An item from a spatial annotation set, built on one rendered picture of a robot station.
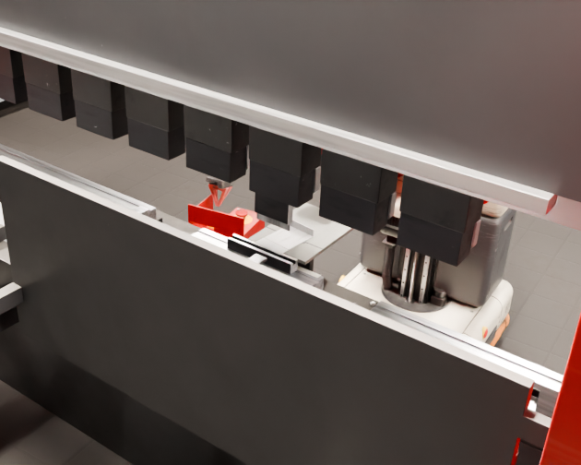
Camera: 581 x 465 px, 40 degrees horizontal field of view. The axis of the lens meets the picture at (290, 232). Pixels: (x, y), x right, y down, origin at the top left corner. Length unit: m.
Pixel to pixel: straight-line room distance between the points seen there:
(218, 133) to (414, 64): 0.69
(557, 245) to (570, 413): 3.33
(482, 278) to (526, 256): 1.12
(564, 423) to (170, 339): 0.78
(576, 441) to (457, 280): 2.11
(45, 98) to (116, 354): 0.92
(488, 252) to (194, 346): 1.73
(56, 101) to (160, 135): 0.39
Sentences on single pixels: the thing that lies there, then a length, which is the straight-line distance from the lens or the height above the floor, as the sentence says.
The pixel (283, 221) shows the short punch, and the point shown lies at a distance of 1.92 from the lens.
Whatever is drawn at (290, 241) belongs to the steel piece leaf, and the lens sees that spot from 2.05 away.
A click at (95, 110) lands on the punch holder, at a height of 1.24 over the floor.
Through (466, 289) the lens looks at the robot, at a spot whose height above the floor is 0.37.
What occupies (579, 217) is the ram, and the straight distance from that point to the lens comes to 1.54.
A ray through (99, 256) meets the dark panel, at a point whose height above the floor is 1.22.
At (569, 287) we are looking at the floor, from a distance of 4.01.
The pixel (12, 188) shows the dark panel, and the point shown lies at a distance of 1.72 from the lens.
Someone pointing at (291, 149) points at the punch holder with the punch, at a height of 1.32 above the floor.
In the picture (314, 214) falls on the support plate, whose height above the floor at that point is 1.00.
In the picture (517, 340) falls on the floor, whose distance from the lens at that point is 3.55.
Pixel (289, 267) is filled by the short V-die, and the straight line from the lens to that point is 1.96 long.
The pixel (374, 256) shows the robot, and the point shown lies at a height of 0.37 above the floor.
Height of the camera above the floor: 2.03
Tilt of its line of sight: 30 degrees down
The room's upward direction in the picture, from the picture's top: 3 degrees clockwise
